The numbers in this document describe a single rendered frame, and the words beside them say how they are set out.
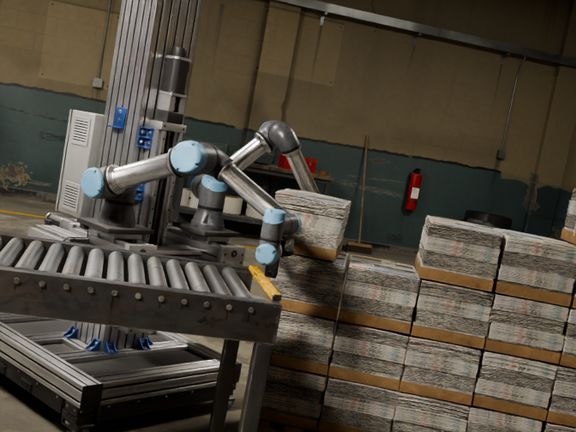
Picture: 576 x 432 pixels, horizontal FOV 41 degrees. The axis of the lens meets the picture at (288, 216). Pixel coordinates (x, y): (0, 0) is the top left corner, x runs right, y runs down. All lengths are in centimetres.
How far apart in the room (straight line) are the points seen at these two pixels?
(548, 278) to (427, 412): 71
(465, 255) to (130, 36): 167
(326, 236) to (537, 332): 90
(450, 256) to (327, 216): 50
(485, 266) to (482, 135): 757
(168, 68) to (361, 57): 678
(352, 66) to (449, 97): 138
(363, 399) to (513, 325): 66
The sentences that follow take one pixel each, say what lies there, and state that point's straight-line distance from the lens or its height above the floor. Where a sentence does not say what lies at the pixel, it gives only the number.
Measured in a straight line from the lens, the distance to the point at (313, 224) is 301.
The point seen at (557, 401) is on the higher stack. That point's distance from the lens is 324.
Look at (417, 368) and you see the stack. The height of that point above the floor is 48.
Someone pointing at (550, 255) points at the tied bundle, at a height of 102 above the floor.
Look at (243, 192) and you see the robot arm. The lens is 280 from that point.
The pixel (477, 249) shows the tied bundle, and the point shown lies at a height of 99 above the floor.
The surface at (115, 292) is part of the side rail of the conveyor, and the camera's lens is 219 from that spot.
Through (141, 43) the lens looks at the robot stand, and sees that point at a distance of 336.
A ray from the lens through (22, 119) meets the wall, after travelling 955.
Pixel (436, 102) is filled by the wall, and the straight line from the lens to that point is 1030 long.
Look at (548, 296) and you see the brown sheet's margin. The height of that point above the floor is 86.
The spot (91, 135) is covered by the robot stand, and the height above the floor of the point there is 114.
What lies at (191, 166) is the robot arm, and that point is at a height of 112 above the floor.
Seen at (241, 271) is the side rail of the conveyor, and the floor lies 79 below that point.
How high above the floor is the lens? 129
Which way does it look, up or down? 6 degrees down
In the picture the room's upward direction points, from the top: 10 degrees clockwise
